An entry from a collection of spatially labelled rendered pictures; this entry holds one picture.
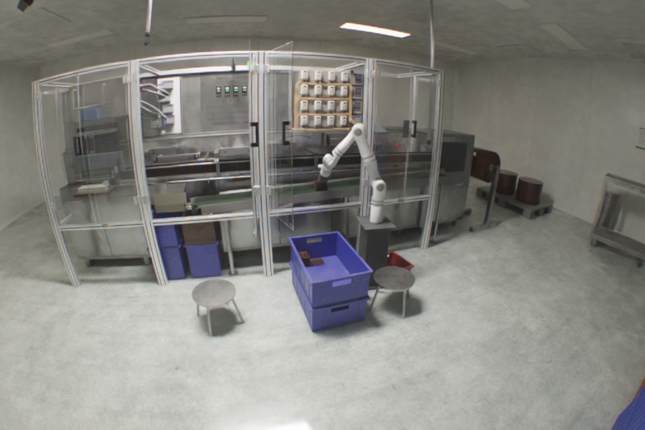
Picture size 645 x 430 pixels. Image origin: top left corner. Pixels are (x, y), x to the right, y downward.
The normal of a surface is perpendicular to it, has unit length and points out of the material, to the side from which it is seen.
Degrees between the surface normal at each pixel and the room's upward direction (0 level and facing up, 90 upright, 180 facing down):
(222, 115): 90
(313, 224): 90
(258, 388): 0
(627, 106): 90
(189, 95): 90
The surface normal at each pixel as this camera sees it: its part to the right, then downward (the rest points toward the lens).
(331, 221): 0.30, 0.28
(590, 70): -0.95, 0.07
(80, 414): 0.02, -0.96
